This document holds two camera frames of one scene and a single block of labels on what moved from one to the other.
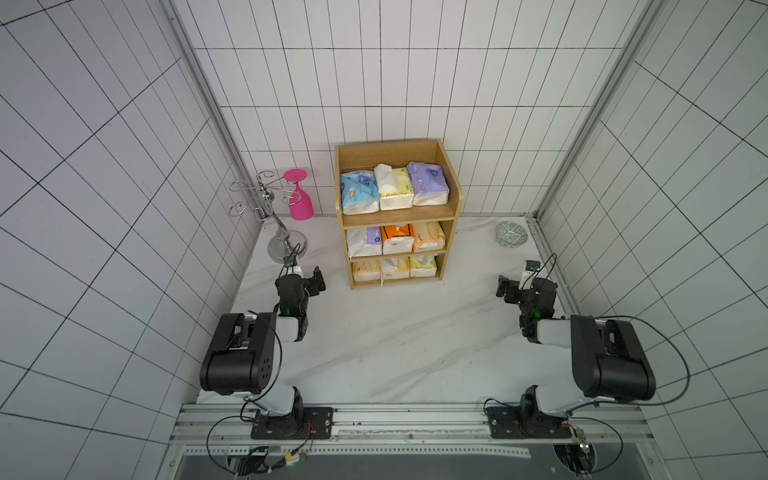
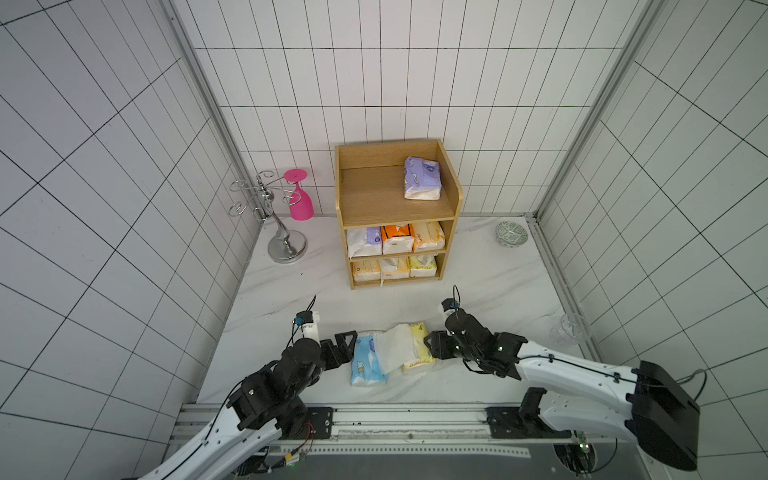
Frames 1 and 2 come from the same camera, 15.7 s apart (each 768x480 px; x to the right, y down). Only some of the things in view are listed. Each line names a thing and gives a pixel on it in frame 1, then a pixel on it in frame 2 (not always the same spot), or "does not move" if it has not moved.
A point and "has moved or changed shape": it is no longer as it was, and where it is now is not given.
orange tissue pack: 398,239 does not move
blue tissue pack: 359,192 to 365,366
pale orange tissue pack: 429,236 does not move
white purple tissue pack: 366,241 does not move
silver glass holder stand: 286,243 does not move
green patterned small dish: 511,234 does not move
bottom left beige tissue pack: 367,270 does not move
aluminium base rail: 226,429 does not move
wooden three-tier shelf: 395,201 does not move
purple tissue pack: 429,184 has moved or changed shape
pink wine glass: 301,206 does not move
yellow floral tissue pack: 395,186 to 423,353
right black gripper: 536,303 to 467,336
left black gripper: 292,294 to 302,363
